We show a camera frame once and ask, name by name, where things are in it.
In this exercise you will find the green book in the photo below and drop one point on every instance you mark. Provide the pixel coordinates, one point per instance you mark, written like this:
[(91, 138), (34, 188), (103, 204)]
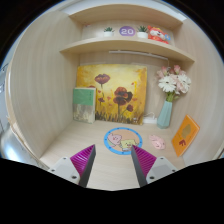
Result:
[(84, 104)]

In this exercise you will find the wooden lower shelf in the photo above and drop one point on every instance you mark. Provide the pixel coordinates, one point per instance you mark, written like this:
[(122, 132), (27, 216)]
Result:
[(128, 44)]

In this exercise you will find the light blue ribbed vase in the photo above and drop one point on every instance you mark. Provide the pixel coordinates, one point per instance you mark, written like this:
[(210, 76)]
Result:
[(164, 117)]

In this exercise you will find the yellow poppy flower painting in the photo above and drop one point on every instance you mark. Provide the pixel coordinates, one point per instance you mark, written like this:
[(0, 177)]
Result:
[(120, 91)]

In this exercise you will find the wooden shelf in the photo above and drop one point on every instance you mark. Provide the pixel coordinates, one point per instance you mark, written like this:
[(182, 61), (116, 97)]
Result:
[(127, 12), (128, 44)]

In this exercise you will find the round cartoon mouse pad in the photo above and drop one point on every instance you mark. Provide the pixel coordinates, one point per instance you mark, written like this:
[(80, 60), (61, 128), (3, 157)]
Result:
[(120, 140)]

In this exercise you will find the pink and white flower bouquet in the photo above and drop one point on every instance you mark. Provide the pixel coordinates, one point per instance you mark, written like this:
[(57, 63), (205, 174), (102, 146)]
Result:
[(173, 81)]

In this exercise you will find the white power adapter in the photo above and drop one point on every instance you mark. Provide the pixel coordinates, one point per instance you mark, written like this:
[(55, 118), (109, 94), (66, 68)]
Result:
[(150, 118)]

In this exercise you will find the small potted plant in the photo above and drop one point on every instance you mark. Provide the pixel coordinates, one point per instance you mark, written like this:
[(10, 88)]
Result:
[(108, 32), (142, 32)]

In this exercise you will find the wooden upper shelf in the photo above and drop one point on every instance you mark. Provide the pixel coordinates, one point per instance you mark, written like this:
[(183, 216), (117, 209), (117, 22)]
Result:
[(127, 12)]

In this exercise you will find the left small potted plant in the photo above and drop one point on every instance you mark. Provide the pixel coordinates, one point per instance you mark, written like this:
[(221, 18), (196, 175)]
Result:
[(108, 32)]

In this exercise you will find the pink computer mouse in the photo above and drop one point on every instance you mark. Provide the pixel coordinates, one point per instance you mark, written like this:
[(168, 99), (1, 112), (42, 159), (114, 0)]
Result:
[(157, 142)]

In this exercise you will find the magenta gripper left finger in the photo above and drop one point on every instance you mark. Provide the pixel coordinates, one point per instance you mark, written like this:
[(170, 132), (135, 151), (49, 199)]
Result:
[(76, 168)]

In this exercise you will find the right small potted plant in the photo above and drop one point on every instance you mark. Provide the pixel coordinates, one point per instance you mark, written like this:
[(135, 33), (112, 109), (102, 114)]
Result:
[(142, 32)]

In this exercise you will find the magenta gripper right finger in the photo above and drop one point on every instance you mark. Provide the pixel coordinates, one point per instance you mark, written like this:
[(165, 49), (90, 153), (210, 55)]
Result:
[(148, 167)]

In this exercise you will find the orange book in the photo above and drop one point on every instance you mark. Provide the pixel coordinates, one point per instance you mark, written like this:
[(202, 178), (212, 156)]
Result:
[(185, 135)]

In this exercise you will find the purple round number sign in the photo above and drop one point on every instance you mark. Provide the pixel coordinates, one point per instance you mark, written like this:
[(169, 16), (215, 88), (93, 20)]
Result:
[(127, 31)]

